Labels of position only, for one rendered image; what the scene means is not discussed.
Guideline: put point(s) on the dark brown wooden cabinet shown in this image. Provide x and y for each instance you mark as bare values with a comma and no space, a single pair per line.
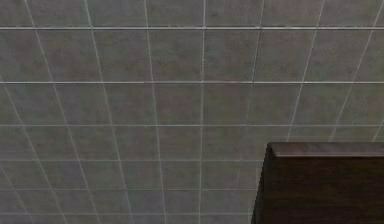
323,186

